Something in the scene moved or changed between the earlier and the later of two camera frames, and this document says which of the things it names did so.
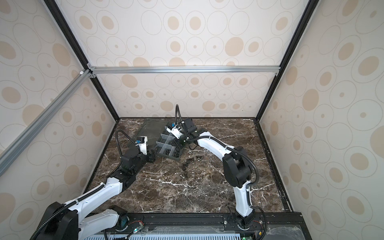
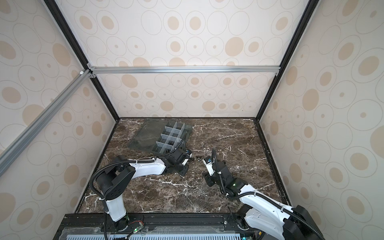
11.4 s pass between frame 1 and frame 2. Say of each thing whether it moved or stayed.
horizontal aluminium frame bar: stayed
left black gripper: moved
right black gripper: moved
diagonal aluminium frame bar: stayed
